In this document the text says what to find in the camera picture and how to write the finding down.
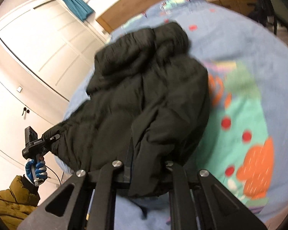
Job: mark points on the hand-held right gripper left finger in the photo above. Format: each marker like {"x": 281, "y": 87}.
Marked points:
{"x": 105, "y": 184}

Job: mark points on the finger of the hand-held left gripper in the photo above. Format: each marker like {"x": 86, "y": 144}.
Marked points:
{"x": 53, "y": 139}

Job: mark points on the bed with blue patterned sheet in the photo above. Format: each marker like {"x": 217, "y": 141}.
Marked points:
{"x": 242, "y": 40}

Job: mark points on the black puffer coat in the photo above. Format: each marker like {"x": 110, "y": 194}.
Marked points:
{"x": 139, "y": 95}

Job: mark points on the teal curtain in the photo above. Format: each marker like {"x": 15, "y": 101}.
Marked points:
{"x": 74, "y": 2}

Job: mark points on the wooden headboard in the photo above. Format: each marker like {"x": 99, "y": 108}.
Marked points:
{"x": 134, "y": 7}

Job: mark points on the white wall switch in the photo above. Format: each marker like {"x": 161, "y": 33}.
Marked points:
{"x": 19, "y": 89}

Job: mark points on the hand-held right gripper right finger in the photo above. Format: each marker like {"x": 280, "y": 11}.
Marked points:
{"x": 180, "y": 186}

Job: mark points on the white wardrobe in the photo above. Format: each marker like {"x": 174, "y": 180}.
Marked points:
{"x": 50, "y": 52}

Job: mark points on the person's left hand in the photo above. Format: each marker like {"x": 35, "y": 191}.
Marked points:
{"x": 40, "y": 170}

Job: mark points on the dark bag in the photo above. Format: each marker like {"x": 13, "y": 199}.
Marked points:
{"x": 261, "y": 7}

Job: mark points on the person's left forearm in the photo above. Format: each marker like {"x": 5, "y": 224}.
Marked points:
{"x": 12, "y": 196}

